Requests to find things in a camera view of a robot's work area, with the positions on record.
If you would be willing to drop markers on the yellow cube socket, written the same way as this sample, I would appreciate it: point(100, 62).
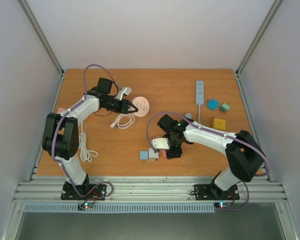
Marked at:
point(219, 124)

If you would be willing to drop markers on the mint green usb charger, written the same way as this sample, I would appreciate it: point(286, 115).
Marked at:
point(224, 107)

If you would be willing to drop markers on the blue plug adapter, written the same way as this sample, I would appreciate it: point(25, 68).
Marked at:
point(144, 156)

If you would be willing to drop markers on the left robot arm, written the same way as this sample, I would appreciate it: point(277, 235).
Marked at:
point(61, 131)

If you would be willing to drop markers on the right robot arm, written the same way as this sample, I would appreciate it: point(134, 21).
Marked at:
point(243, 154)

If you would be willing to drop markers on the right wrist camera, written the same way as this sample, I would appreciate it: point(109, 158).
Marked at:
point(161, 143)

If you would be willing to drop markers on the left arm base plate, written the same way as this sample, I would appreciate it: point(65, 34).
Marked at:
point(68, 193)

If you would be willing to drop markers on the grey slotted cable duct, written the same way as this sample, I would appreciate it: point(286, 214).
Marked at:
point(119, 208)

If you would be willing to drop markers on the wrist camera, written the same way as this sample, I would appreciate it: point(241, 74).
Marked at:
point(125, 91)
point(161, 143)

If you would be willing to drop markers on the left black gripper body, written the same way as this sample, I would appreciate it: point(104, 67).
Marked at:
point(118, 108)

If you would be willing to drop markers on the white grey plug adapter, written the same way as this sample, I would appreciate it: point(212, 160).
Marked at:
point(153, 155)

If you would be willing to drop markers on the light blue power strip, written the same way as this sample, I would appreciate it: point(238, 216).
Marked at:
point(199, 92)

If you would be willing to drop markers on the round pink socket base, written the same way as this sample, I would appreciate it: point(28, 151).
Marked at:
point(142, 104)

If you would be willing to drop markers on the teal plug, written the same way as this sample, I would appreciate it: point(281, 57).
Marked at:
point(212, 104)

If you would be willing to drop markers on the coral pink plug adapter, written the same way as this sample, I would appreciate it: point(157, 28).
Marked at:
point(164, 153)

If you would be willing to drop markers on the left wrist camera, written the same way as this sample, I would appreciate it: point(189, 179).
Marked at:
point(125, 91)

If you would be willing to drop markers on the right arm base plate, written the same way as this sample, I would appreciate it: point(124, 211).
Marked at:
point(202, 192)

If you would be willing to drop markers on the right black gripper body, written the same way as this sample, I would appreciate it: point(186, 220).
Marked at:
point(174, 152)

